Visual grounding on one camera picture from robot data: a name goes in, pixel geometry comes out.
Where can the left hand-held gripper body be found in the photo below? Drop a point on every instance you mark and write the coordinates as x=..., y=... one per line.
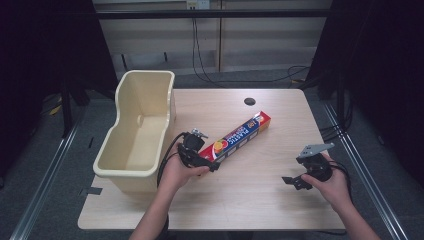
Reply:
x=190, y=146

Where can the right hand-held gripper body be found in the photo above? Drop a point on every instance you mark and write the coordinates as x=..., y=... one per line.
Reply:
x=316, y=165

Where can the red blue plastic wrap box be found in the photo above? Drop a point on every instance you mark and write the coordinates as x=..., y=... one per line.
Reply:
x=241, y=134

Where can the cream plastic bin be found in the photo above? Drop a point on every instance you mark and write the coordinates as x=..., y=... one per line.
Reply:
x=140, y=133

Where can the person's right hand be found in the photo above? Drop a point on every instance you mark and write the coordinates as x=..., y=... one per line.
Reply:
x=335, y=191

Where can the person's left hand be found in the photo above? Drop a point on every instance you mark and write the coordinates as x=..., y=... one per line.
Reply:
x=175, y=176

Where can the black metal stand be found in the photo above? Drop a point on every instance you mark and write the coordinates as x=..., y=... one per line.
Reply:
x=66, y=110
x=340, y=103

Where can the black tape strip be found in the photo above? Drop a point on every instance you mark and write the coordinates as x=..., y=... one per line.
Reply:
x=91, y=191

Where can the dark curtain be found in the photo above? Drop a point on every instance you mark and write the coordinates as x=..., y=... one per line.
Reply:
x=383, y=66
x=40, y=66

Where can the metal floor rail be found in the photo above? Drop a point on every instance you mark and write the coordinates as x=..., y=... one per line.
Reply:
x=46, y=180
x=366, y=173

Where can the white vertical wall conduit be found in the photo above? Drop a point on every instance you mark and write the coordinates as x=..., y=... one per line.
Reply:
x=220, y=36

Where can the white wall socket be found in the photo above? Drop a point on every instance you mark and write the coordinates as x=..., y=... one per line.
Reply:
x=198, y=4

